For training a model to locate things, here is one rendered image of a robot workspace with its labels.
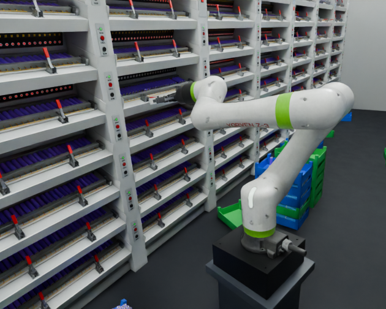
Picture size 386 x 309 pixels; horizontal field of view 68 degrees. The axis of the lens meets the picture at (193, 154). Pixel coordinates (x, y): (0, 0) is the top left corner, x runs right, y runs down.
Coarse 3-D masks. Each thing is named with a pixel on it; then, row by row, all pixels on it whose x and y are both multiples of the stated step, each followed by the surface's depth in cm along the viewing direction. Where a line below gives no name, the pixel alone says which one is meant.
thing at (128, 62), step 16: (112, 32) 138; (128, 32) 145; (144, 32) 153; (160, 32) 162; (128, 48) 145; (144, 48) 150; (160, 48) 157; (176, 48) 161; (192, 48) 168; (128, 64) 130; (144, 64) 137; (160, 64) 146; (176, 64) 156
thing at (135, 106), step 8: (168, 72) 174; (184, 72) 179; (128, 80) 152; (136, 80) 156; (192, 80) 175; (152, 96) 150; (128, 104) 137; (136, 104) 138; (144, 104) 141; (152, 104) 146; (160, 104) 151; (128, 112) 135; (136, 112) 140
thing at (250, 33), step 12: (240, 0) 213; (252, 0) 207; (252, 12) 210; (252, 36) 216; (240, 60) 229; (252, 60) 222; (240, 84) 236; (252, 84) 229; (252, 132) 243; (252, 168) 255
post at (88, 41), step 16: (80, 0) 110; (96, 16) 114; (64, 32) 124; (80, 32) 117; (96, 32) 115; (96, 48) 116; (112, 48) 122; (112, 64) 123; (96, 80) 121; (96, 96) 125; (112, 112) 127; (96, 128) 133; (112, 128) 129; (128, 144) 138; (128, 160) 139; (128, 176) 141; (128, 224) 147; (128, 240) 150; (144, 240) 158; (144, 256) 160
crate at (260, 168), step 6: (270, 156) 197; (258, 162) 184; (264, 162) 194; (312, 162) 180; (258, 168) 184; (264, 168) 193; (306, 168) 184; (258, 174) 185; (300, 174) 167; (306, 174) 174; (300, 180) 168
